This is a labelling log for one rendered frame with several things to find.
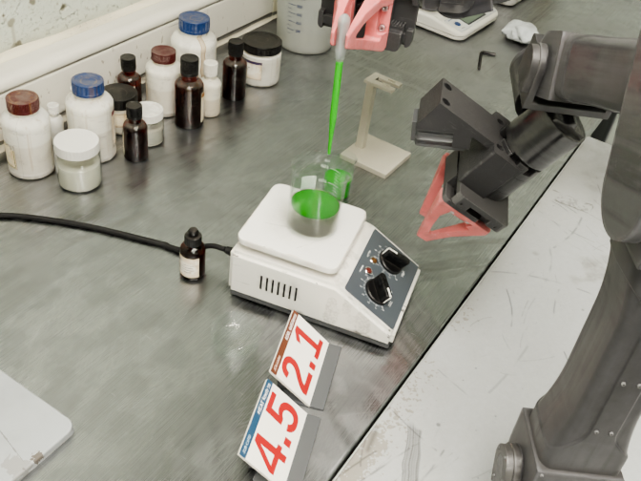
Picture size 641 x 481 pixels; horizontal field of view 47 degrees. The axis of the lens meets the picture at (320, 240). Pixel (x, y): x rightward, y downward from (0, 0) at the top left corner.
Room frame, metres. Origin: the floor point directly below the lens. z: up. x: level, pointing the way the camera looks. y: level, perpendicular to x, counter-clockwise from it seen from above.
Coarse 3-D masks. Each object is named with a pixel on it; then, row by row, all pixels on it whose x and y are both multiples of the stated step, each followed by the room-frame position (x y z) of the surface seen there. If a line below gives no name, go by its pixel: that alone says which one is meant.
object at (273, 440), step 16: (272, 400) 0.45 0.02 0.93; (288, 400) 0.46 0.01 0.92; (272, 416) 0.44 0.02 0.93; (288, 416) 0.45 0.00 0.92; (256, 432) 0.41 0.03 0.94; (272, 432) 0.42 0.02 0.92; (288, 432) 0.43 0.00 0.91; (256, 448) 0.40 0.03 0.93; (272, 448) 0.41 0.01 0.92; (288, 448) 0.42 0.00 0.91; (256, 464) 0.38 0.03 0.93; (272, 464) 0.39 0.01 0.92
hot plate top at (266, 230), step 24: (288, 192) 0.72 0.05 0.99; (264, 216) 0.66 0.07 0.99; (360, 216) 0.69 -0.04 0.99; (240, 240) 0.62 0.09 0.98; (264, 240) 0.62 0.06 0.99; (288, 240) 0.63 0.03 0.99; (312, 240) 0.63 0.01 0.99; (336, 240) 0.64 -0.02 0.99; (312, 264) 0.60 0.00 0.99; (336, 264) 0.60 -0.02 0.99
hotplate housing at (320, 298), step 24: (360, 240) 0.67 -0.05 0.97; (240, 264) 0.61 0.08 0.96; (264, 264) 0.61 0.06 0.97; (288, 264) 0.61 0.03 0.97; (240, 288) 0.61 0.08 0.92; (264, 288) 0.60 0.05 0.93; (288, 288) 0.60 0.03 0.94; (312, 288) 0.59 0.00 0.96; (336, 288) 0.59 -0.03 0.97; (288, 312) 0.60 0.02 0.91; (312, 312) 0.59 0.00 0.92; (336, 312) 0.58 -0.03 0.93; (360, 312) 0.58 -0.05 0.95; (360, 336) 0.58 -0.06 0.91; (384, 336) 0.57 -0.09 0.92
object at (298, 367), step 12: (300, 324) 0.56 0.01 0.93; (300, 336) 0.54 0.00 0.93; (312, 336) 0.56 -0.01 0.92; (288, 348) 0.52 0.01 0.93; (300, 348) 0.53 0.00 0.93; (312, 348) 0.54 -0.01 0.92; (288, 360) 0.51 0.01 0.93; (300, 360) 0.52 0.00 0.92; (312, 360) 0.53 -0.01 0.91; (288, 372) 0.49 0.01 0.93; (300, 372) 0.50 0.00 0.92; (312, 372) 0.51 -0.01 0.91; (300, 384) 0.49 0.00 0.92
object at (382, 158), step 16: (368, 80) 0.96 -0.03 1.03; (384, 80) 0.97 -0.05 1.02; (368, 96) 0.97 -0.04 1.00; (368, 112) 0.97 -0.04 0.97; (368, 128) 0.97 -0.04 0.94; (352, 144) 0.97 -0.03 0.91; (368, 144) 0.98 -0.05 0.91; (384, 144) 0.99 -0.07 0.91; (368, 160) 0.94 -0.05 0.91; (384, 160) 0.94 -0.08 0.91; (400, 160) 0.95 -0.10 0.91; (384, 176) 0.91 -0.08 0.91
